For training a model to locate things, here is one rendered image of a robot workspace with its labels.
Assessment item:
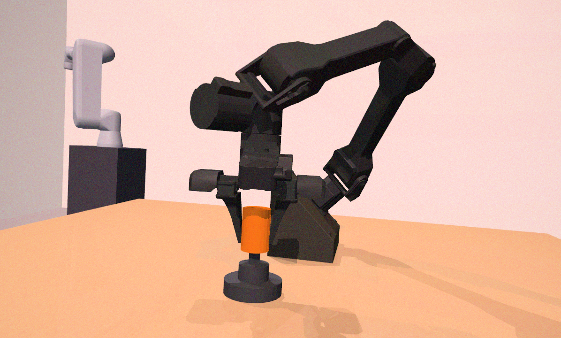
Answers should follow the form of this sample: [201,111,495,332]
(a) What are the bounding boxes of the orange knob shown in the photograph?
[241,206,271,254]

